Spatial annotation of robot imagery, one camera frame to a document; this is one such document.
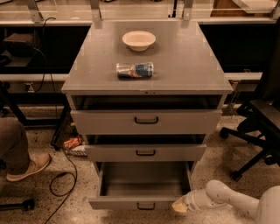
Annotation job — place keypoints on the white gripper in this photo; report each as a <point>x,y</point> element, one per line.
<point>190,199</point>

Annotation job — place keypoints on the grey bottom drawer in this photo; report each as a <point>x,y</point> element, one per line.
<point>141,185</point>

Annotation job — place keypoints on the grey drawer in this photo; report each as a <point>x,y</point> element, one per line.
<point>144,148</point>
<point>137,115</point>
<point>141,185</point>

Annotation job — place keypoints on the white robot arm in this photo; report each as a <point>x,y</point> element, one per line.
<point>216,194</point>

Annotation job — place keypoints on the grey metal drawer cabinet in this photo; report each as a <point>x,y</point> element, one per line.
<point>183,64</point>

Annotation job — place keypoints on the grey middle drawer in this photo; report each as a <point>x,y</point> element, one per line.
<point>144,148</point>

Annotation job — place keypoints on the grey top drawer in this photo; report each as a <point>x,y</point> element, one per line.
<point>137,115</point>

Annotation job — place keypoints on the black office chair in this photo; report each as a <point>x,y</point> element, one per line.
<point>261,126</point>

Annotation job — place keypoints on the orange snack packet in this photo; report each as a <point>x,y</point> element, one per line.
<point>72,142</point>

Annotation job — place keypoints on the blue silver soda can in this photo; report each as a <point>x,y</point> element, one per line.
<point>134,70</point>

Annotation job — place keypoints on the tan shoe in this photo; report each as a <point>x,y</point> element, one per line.
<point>36,165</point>

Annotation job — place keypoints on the black chair base wheel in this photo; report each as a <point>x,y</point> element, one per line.
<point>25,206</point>

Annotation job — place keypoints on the white paper bowl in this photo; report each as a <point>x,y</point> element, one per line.
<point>138,41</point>

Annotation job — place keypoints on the person leg brown trousers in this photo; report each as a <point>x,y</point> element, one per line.
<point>14,146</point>

